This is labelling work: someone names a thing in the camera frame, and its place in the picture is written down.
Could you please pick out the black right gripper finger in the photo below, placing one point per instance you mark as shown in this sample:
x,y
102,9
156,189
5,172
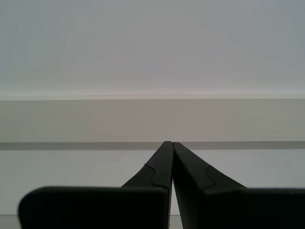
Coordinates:
x,y
226,207
95,207

